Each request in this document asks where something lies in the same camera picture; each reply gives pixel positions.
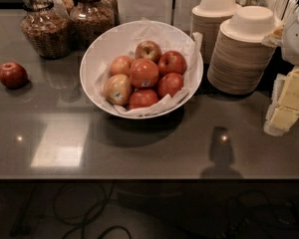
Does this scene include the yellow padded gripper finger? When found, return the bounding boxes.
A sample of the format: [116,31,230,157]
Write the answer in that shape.
[263,106,299,136]

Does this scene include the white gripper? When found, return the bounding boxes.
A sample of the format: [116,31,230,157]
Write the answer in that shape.
[262,4,299,113]

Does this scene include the right front red apple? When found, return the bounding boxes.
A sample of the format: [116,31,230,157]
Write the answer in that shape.
[157,73,184,98]

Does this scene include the right back red apple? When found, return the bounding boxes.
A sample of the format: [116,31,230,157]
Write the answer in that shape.
[157,51,187,76]

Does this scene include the centre red stickered apple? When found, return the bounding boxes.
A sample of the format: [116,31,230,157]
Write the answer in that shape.
[130,59,159,89]

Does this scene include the top back apple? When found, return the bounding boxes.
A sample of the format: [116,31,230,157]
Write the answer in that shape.
[135,40,161,63]

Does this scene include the white bowl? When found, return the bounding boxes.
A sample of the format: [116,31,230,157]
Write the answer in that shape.
[79,19,204,120]

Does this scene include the left front yellow apple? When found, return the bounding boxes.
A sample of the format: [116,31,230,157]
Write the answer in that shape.
[103,74,134,106]

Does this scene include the left back pale apple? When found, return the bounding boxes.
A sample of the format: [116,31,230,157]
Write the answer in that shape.
[110,56,134,76]

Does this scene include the red apple on table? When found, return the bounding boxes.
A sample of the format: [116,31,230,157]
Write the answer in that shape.
[0,62,28,89]

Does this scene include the front stack paper bowls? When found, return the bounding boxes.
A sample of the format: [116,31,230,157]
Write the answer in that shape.
[207,6,279,95]

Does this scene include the stack paper bowls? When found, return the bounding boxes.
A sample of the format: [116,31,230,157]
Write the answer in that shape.
[207,6,279,95]
[190,0,240,64]

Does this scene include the back stack paper bowls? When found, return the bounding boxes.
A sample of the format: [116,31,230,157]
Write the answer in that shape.
[190,0,240,64]

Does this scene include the front left cereal jar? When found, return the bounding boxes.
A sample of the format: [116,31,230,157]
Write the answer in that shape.
[21,0,72,59]

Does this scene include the black floor cable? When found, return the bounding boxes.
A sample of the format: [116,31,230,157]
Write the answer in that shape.
[9,179,134,239]

